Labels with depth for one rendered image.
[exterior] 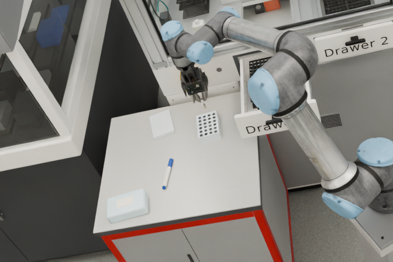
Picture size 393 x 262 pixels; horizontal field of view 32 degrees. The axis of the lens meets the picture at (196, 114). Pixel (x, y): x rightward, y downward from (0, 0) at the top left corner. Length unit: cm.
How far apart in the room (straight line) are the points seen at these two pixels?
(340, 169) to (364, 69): 84
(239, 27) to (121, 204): 80
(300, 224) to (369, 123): 59
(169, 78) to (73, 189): 67
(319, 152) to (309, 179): 126
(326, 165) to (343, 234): 119
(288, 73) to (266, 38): 20
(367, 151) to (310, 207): 121
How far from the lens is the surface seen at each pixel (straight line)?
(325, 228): 317
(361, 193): 202
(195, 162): 255
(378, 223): 220
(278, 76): 183
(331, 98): 283
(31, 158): 280
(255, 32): 205
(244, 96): 252
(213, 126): 259
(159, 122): 273
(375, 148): 208
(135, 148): 270
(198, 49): 212
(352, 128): 297
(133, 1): 251
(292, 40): 191
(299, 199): 329
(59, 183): 301
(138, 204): 245
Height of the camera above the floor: 258
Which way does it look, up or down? 42 degrees down
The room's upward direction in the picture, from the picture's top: 24 degrees counter-clockwise
